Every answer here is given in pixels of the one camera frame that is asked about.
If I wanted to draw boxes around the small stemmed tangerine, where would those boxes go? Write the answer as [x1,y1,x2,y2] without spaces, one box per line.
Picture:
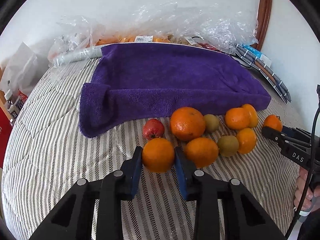
[263,114,283,132]

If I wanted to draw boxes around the elongated yellow-orange citrus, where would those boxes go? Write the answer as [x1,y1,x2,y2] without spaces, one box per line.
[242,104,258,128]

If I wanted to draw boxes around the right hand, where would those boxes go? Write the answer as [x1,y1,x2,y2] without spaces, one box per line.
[293,167,320,212]

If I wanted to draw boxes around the right lower orange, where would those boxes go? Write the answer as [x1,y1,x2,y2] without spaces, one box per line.
[236,128,257,154]

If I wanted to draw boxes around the wide orange beside citrus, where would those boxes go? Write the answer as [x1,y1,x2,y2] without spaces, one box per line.
[225,107,250,130]

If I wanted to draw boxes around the lower green kiwi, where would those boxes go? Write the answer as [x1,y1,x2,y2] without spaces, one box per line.
[217,135,239,157]

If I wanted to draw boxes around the green kiwi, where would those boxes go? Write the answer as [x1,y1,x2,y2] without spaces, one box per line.
[204,114,220,133]
[217,135,239,157]

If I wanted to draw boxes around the front middle orange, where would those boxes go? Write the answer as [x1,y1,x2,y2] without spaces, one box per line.
[184,137,219,168]

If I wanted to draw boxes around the upper green kiwi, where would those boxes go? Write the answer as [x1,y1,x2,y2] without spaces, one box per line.
[204,114,220,133]

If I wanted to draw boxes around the striped quilt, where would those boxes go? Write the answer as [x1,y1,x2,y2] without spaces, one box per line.
[1,60,302,239]

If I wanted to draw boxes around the blue plaid folded cloth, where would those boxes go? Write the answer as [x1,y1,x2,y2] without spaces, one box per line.
[235,44,292,103]

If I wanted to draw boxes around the blue white tissue box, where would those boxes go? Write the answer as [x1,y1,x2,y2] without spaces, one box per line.
[242,44,272,67]

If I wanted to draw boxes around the large orange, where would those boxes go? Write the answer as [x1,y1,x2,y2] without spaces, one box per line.
[170,107,206,141]

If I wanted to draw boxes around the red apple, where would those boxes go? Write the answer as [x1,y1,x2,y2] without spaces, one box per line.
[143,119,165,140]

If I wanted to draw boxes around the red paper bag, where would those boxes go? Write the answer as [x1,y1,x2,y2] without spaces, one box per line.
[0,109,12,168]

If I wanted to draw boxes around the clear plastic fruit bags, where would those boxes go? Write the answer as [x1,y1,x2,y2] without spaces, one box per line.
[48,2,258,68]

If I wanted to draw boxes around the plastic drink bottle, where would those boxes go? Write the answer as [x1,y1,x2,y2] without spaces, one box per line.
[4,89,28,121]

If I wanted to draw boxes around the purple towel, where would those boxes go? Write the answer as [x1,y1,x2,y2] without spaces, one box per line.
[79,43,271,138]

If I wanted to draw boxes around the white plastic bag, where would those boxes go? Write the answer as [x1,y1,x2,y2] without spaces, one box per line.
[1,43,42,96]

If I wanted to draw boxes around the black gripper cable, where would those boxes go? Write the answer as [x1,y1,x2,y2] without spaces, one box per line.
[285,84,320,239]

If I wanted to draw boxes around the brown wooden frame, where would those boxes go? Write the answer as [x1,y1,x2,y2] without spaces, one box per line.
[252,0,272,50]

